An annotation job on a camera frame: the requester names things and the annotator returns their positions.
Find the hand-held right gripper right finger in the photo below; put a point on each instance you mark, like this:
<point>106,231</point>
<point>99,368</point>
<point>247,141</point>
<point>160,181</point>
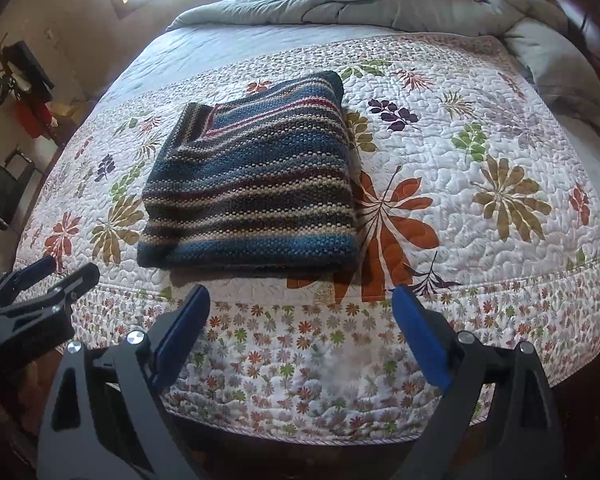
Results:
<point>422,335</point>

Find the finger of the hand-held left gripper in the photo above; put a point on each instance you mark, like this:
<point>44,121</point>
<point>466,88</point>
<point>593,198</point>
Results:
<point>25,277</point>
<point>65,290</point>

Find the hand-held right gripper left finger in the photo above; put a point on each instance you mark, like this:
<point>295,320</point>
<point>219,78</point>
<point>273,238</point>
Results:
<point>180,340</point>

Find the striped knit sweater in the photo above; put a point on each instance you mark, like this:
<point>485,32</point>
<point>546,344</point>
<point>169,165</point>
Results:
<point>260,185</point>

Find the floral quilted bedspread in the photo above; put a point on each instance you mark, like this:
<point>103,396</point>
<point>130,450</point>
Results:
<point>480,260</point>

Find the black chair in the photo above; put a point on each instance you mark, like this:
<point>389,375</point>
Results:
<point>2,175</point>

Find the red hanging garment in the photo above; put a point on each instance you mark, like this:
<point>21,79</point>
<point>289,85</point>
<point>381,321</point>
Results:
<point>35,117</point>

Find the tan box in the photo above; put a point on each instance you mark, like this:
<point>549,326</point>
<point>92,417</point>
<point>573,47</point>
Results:
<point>69,116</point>

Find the black hanging garment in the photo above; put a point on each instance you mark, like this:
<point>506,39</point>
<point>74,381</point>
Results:
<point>30,70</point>

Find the wooden coat rack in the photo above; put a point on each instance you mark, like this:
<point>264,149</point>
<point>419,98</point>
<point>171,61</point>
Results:
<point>0,50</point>

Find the grey duvet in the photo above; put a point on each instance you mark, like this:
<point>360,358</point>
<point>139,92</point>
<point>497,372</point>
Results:
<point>380,5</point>

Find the wooden headboard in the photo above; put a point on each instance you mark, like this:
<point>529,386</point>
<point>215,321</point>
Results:
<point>595,35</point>

